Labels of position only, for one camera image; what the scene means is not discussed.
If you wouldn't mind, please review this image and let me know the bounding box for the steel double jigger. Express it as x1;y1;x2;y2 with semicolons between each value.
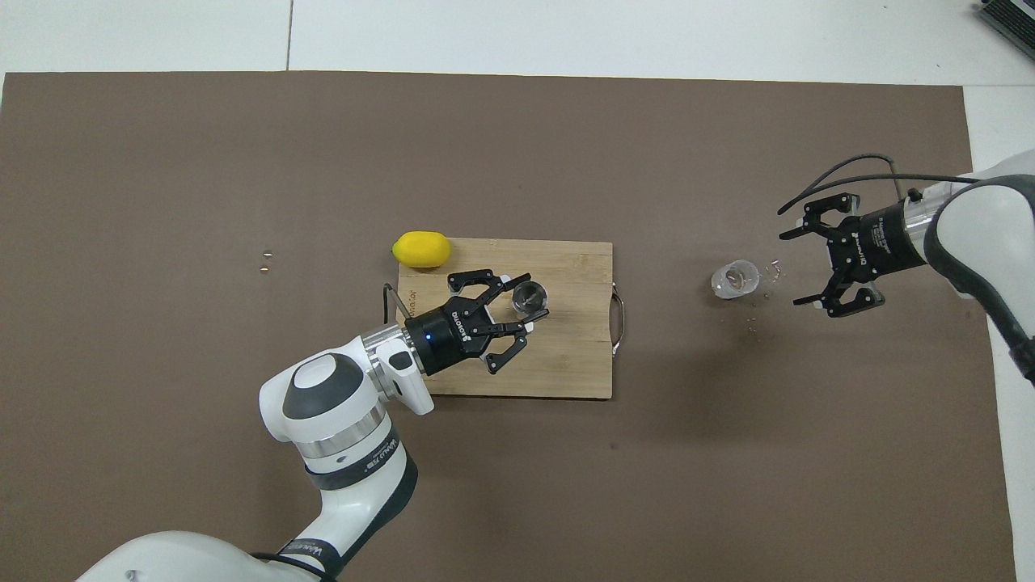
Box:
512;280;549;318

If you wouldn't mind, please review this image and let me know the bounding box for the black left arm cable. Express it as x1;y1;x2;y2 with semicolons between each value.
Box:
382;282;415;326

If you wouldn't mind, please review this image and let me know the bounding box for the small clear glass cup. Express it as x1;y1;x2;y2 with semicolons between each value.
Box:
712;259;761;300

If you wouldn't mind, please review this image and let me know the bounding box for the bamboo cutting board with handle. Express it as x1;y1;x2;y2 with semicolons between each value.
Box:
395;238;625;400

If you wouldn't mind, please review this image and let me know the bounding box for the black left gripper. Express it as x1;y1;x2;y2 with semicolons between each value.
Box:
404;270;551;377

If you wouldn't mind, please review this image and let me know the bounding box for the dark grey ribbed device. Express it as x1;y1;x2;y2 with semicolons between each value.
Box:
977;0;1035;59

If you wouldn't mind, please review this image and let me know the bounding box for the brown table mat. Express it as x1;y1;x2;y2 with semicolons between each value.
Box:
0;71;1018;582

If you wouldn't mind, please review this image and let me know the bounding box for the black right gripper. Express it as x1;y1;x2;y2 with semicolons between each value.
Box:
779;192;927;318

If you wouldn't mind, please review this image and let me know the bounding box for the yellow lemon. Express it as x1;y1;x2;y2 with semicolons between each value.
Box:
392;231;452;269

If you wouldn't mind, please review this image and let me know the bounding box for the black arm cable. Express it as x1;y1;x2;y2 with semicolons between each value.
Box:
382;282;415;326
778;154;983;215

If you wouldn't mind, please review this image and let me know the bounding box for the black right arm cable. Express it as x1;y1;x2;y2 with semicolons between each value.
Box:
778;154;983;215

